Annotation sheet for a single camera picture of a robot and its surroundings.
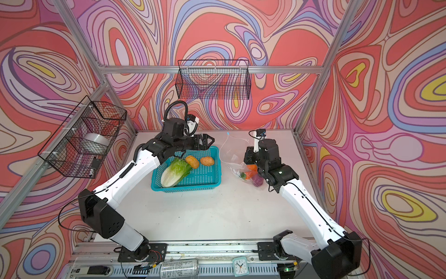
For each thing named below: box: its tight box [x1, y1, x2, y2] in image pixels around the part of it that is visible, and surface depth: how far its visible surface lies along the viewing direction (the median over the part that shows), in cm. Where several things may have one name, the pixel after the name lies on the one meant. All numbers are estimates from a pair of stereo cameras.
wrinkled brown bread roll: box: [184, 155, 200, 170], surface depth 98 cm
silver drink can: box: [159, 259, 200, 279], surface depth 66 cm
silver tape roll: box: [81, 133, 110, 156], surface depth 74 cm
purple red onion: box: [250, 173, 264, 188], surface depth 90 cm
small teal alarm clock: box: [232, 256, 250, 278], surface depth 70 cm
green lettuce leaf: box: [160, 157, 192, 188], surface depth 91 cm
